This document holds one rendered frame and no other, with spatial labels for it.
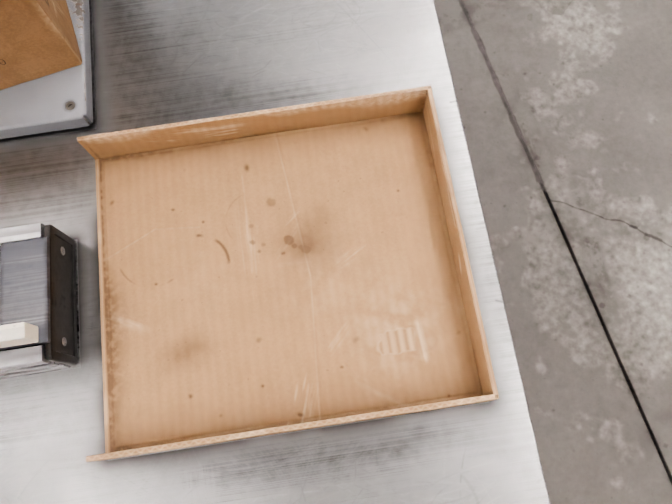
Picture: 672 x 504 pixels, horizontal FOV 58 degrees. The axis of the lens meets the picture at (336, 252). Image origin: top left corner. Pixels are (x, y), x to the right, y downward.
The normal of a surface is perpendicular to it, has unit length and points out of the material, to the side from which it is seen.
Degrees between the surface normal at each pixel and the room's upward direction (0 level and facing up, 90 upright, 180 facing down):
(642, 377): 0
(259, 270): 0
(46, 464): 0
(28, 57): 90
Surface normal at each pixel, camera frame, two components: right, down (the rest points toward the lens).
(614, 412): -0.03, -0.29
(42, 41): 0.33, 0.90
